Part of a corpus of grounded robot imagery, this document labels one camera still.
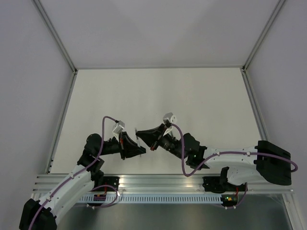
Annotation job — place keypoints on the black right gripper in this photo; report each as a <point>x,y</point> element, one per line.
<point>151,137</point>

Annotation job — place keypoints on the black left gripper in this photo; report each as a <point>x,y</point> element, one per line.
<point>126,145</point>

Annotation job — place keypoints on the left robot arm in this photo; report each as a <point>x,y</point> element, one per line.
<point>46,212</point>

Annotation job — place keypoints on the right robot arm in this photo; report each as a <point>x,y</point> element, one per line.
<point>265,161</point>

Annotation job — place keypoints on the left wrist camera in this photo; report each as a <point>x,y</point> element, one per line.
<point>117,128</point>

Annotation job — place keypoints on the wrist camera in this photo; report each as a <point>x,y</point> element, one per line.
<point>117,128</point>
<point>169,119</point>

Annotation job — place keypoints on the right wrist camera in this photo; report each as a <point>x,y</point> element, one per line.
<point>169,119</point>

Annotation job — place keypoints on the white slotted cable duct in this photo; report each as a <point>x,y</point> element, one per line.
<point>151,199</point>

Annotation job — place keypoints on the aluminium mounting rail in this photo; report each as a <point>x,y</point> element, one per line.
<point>160,184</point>

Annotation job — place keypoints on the left aluminium frame post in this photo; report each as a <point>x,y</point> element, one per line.
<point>54,34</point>

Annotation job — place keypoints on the aluminium frame post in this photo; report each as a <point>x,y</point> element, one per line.
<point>54,34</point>
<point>268,25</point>

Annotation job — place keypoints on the right aluminium frame post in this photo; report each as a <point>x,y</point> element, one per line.
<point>268,25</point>

